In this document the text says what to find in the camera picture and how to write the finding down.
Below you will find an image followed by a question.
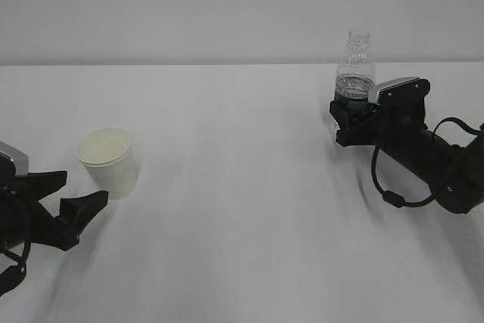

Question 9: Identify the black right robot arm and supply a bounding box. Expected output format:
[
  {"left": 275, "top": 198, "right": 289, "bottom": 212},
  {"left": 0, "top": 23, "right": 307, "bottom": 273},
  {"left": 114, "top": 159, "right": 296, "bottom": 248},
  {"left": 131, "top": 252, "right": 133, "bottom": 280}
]
[{"left": 329, "top": 79, "right": 483, "bottom": 214}]

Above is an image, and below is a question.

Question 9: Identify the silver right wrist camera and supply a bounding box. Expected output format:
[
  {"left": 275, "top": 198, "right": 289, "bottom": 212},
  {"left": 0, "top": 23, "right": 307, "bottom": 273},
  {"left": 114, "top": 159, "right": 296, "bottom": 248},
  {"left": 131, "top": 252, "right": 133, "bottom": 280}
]
[{"left": 368, "top": 76, "right": 430, "bottom": 107}]

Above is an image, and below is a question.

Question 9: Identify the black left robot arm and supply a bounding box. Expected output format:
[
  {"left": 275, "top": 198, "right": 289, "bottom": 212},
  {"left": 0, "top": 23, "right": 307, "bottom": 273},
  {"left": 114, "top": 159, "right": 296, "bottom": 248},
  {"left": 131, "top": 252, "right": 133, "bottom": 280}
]
[{"left": 1, "top": 171, "right": 109, "bottom": 251}]

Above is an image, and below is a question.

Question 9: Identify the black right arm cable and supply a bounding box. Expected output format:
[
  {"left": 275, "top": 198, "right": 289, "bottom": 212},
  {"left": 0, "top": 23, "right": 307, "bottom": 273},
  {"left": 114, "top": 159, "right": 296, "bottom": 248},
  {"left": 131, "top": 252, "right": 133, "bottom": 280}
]
[{"left": 371, "top": 117, "right": 484, "bottom": 209}]

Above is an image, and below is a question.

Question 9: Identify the clear green-label water bottle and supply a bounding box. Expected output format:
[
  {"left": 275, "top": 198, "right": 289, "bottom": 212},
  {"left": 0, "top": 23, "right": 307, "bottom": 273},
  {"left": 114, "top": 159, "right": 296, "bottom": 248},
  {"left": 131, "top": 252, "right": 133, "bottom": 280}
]
[{"left": 334, "top": 30, "right": 376, "bottom": 131}]

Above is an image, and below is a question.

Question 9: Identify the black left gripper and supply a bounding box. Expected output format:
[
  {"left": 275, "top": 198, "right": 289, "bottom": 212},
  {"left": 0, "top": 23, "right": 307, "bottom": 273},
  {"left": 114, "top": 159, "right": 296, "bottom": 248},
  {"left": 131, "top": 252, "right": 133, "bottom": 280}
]
[{"left": 1, "top": 170, "right": 109, "bottom": 259}]

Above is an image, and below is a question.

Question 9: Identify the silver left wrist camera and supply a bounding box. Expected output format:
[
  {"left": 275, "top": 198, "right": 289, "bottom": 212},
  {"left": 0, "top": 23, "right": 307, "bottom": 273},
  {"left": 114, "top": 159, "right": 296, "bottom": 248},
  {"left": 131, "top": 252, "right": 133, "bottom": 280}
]
[{"left": 0, "top": 141, "right": 29, "bottom": 176}]

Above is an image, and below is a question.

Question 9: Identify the white paper cup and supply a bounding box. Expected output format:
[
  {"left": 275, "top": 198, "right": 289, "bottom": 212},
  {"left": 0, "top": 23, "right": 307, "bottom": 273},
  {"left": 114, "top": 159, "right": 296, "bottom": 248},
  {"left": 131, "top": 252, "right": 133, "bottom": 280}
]
[{"left": 76, "top": 127, "right": 140, "bottom": 200}]

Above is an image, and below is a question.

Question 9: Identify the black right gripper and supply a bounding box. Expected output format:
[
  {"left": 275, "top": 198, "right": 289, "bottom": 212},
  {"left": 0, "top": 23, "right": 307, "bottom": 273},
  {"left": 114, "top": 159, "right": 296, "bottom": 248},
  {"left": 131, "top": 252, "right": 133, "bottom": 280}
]
[{"left": 329, "top": 97, "right": 430, "bottom": 149}]

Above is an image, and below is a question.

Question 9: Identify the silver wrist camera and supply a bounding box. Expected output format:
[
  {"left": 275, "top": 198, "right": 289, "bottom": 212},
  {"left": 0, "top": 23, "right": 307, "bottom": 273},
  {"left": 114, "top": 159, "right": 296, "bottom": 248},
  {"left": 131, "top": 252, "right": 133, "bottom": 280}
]
[
  {"left": 0, "top": 141, "right": 29, "bottom": 176},
  {"left": 368, "top": 76, "right": 430, "bottom": 107}
]

